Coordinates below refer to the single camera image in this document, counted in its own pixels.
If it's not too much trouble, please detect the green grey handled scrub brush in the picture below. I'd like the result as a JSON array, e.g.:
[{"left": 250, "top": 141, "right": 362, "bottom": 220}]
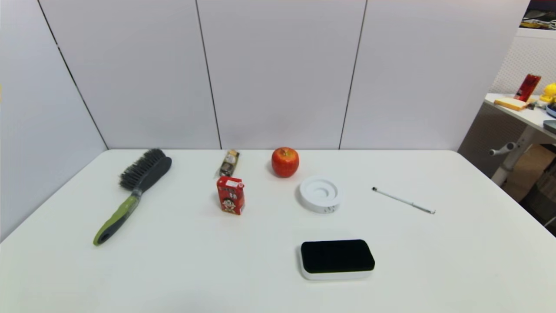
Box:
[{"left": 93, "top": 148, "right": 172, "bottom": 246}]

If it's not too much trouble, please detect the red apple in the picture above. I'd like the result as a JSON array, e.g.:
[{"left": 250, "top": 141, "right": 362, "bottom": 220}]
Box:
[{"left": 271, "top": 147, "right": 300, "bottom": 178}]

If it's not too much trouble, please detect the gold wrapped snack packet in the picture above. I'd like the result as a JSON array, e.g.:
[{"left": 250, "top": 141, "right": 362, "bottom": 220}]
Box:
[{"left": 218, "top": 150, "right": 240, "bottom": 177}]

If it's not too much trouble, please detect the white round dish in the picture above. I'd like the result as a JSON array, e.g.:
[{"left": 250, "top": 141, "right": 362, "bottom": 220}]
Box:
[{"left": 299, "top": 175, "right": 341, "bottom": 214}]

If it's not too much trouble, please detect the red milk carton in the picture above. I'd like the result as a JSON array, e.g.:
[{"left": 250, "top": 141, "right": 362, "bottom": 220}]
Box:
[{"left": 216, "top": 176, "right": 245, "bottom": 215}]

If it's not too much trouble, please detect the black white board eraser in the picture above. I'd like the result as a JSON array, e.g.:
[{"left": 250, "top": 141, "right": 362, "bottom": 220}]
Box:
[{"left": 300, "top": 239, "right": 376, "bottom": 281}]

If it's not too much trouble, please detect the white pen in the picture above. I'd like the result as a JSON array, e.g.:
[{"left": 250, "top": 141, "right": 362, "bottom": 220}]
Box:
[{"left": 372, "top": 187, "right": 436, "bottom": 215}]

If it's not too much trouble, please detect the tan wooden block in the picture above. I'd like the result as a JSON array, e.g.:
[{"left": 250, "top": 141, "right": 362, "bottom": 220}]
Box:
[{"left": 494, "top": 97, "right": 529, "bottom": 111}]

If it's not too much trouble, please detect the white side table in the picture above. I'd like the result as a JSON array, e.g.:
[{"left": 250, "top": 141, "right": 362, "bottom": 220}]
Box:
[{"left": 484, "top": 93, "right": 556, "bottom": 186}]

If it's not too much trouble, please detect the brown cardboard box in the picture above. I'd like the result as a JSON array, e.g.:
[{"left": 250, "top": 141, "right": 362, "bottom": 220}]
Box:
[{"left": 503, "top": 143, "right": 556, "bottom": 203}]

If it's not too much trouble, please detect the red snack packet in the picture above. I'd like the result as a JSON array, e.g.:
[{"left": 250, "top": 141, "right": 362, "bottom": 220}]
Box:
[{"left": 515, "top": 74, "right": 542, "bottom": 102}]

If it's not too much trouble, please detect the yellow toy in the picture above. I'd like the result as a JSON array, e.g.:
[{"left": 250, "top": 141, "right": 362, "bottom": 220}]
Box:
[{"left": 539, "top": 83, "right": 556, "bottom": 105}]

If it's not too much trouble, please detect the grey table crank handle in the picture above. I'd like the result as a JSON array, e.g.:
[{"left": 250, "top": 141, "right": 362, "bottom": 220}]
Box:
[{"left": 489, "top": 141, "right": 520, "bottom": 157}]

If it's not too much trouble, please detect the cable bundle on shelf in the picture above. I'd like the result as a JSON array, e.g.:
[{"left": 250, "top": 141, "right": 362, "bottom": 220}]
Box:
[{"left": 520, "top": 8, "right": 556, "bottom": 30}]

